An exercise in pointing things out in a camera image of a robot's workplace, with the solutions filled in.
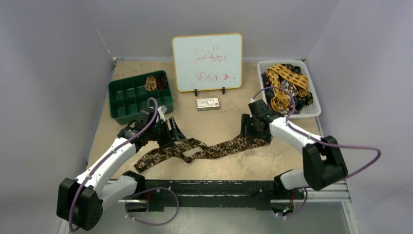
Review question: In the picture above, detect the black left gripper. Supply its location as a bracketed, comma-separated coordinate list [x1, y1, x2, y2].
[147, 117, 186, 149]

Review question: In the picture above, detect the small white cardboard box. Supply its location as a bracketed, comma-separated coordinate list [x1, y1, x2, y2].
[197, 97, 220, 111]

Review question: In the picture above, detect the dark floral ties pile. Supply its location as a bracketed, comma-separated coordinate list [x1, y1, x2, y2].
[261, 64, 314, 115]

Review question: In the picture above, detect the rolled yellow patterned tie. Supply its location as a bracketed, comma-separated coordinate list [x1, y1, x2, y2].
[145, 76, 157, 92]

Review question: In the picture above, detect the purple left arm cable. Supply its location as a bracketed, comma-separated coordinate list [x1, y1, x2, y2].
[68, 97, 180, 233]

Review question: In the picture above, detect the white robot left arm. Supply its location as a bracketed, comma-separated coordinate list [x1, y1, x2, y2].
[56, 108, 186, 232]

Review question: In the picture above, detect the rolled dark red tie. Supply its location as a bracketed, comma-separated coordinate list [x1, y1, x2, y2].
[156, 73, 169, 90]

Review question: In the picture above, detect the green compartment tray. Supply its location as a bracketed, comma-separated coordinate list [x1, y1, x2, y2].
[108, 70, 174, 125]

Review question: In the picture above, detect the brown floral tie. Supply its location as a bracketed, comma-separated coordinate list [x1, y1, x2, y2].
[134, 135, 272, 173]

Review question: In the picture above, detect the yellow spotted tie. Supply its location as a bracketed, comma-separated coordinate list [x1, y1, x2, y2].
[266, 63, 309, 112]

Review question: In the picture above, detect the white plastic basket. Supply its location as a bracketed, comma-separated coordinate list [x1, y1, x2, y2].
[257, 59, 321, 118]

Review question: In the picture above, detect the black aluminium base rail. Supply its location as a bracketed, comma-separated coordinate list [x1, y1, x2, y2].
[68, 177, 351, 214]

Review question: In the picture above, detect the whiteboard with yellow frame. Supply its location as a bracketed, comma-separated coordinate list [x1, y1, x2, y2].
[171, 33, 243, 94]

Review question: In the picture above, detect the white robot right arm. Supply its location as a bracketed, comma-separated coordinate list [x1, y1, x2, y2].
[241, 100, 348, 198]

